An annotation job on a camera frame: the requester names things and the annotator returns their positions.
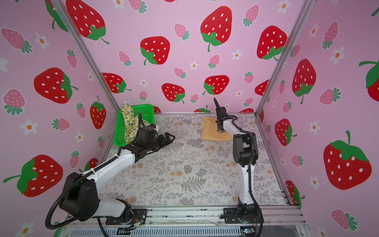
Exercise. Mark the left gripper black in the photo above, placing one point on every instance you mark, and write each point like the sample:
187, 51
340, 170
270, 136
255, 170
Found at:
163, 142

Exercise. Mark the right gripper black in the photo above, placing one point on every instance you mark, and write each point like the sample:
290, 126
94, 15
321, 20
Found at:
220, 111

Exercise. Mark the tan yellow skirt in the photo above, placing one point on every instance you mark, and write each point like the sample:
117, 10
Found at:
210, 131

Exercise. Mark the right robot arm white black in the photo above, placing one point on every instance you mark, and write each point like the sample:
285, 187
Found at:
245, 154

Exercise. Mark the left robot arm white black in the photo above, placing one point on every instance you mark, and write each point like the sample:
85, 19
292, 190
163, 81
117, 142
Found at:
80, 197

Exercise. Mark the green plastic basket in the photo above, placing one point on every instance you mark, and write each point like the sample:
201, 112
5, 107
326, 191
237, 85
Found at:
145, 111

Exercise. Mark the lemon print skirt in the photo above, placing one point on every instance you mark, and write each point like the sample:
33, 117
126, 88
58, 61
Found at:
131, 123

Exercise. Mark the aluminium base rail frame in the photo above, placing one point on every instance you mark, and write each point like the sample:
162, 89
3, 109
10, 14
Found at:
196, 221

